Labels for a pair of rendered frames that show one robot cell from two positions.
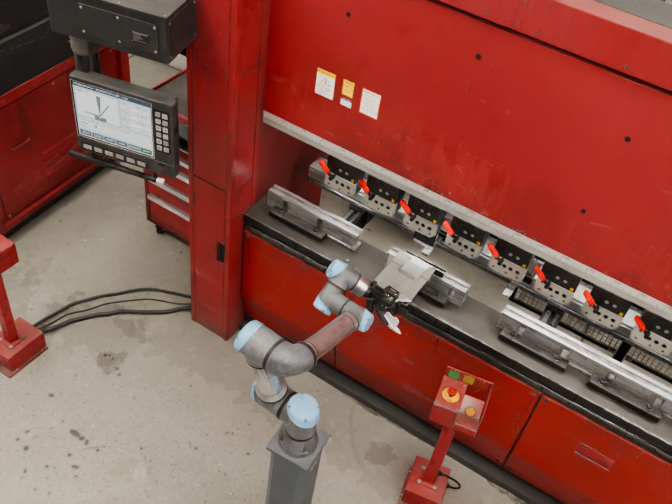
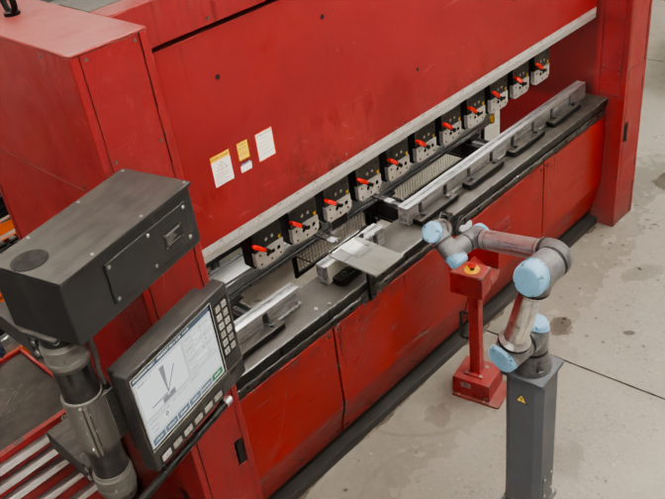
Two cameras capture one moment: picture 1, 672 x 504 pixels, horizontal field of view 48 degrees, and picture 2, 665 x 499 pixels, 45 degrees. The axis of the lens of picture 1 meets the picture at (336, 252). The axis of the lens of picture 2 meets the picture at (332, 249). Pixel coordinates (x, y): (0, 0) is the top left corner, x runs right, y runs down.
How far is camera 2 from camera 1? 2.77 m
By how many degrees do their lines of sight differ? 53
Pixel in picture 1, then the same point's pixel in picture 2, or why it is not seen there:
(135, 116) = (199, 341)
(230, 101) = (199, 256)
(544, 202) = (398, 88)
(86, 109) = (153, 402)
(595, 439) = (497, 214)
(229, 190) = not seen: hidden behind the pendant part
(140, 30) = (171, 226)
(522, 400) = not seen: hidden behind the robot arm
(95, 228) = not seen: outside the picture
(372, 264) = (323, 293)
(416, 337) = (392, 296)
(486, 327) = (409, 231)
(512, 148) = (367, 68)
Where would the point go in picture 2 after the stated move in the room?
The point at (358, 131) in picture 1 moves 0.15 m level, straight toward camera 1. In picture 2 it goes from (265, 181) to (303, 183)
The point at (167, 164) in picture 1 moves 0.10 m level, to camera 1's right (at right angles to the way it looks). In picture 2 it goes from (237, 361) to (249, 341)
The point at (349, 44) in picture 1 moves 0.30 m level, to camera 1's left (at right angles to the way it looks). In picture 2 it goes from (229, 105) to (191, 146)
